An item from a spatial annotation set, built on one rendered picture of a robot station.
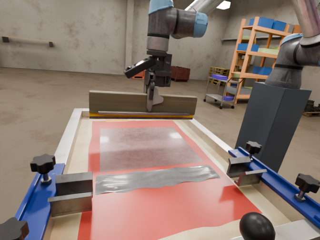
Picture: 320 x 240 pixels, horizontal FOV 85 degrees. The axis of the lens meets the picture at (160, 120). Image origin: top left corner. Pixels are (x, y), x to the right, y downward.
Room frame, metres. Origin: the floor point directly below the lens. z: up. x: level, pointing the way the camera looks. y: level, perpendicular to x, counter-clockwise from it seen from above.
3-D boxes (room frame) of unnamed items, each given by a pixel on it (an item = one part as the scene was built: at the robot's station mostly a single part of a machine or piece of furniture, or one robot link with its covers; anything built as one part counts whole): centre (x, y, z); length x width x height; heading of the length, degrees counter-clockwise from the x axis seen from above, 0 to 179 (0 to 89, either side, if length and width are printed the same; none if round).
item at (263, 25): (6.39, -3.47, 1.30); 2.75 x 0.74 x 2.60; 111
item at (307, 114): (5.55, -4.66, 0.20); 1.12 x 0.77 x 0.40; 111
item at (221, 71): (10.19, -3.06, 0.44); 1.23 x 0.85 x 0.88; 21
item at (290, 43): (0.90, -0.59, 1.37); 0.13 x 0.12 x 0.14; 11
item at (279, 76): (0.91, -0.59, 1.25); 0.15 x 0.15 x 0.10
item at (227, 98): (5.21, -1.72, 0.45); 0.96 x 0.57 x 0.90; 21
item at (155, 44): (0.65, 0.04, 1.31); 0.08 x 0.08 x 0.05
